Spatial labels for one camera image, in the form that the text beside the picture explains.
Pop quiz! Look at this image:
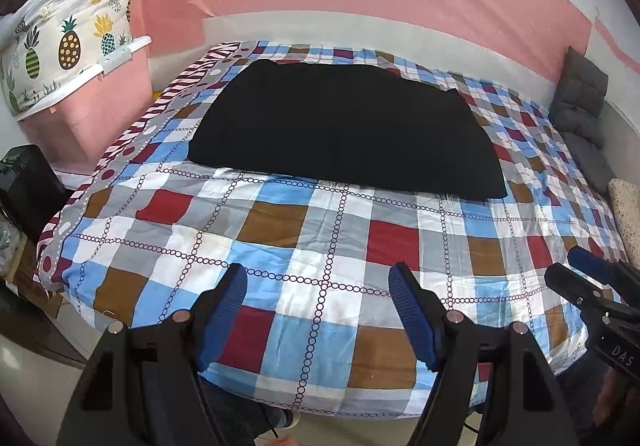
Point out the cardboard box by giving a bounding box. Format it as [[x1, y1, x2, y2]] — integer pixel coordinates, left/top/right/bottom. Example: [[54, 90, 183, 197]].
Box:
[[0, 226, 67, 324]]

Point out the grey cushion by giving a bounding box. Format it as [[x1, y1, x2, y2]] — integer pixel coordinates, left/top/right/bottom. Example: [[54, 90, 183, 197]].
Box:
[[560, 130, 617, 198], [551, 46, 610, 147]]

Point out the person's right hand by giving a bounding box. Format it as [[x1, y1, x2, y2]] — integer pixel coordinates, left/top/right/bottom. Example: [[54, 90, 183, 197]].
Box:
[[592, 366, 640, 429]]

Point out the checked bed sheet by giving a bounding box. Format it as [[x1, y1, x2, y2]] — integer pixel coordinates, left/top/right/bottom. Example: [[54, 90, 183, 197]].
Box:
[[37, 40, 631, 419]]

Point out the beige fuzzy cushion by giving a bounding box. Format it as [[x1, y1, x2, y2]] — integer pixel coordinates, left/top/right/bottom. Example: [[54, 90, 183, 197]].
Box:
[[607, 178, 640, 228]]

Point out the black box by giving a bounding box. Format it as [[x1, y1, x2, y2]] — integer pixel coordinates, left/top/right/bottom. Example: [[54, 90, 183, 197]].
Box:
[[0, 145, 72, 247]]

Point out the pineapple print fabric bag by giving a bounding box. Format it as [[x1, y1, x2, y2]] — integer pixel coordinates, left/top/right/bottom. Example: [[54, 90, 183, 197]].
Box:
[[0, 0, 137, 117]]

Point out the black cable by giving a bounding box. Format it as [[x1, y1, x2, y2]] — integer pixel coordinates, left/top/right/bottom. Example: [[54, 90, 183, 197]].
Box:
[[259, 405, 282, 442]]

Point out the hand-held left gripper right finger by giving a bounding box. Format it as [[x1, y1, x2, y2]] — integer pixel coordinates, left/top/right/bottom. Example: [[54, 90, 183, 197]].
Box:
[[388, 262, 582, 446]]

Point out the person's shoe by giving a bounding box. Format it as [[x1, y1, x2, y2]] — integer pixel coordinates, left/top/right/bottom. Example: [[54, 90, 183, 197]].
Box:
[[277, 408, 303, 430]]

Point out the pink storage box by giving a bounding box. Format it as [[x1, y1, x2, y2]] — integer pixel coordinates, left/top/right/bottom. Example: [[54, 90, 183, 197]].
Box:
[[14, 35, 154, 177]]

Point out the person's jeans leg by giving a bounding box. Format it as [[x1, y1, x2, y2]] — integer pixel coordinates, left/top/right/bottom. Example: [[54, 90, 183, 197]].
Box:
[[200, 376, 287, 446]]

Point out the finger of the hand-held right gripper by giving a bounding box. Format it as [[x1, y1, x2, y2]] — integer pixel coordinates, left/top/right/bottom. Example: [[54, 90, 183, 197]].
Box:
[[567, 246, 640, 289], [544, 263, 640, 327]]

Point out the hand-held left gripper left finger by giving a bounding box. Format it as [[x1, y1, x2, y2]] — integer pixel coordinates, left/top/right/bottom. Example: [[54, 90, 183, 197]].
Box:
[[55, 262, 249, 446]]

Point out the black garment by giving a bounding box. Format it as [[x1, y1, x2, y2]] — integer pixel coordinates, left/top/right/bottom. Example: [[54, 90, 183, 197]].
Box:
[[189, 60, 508, 202]]

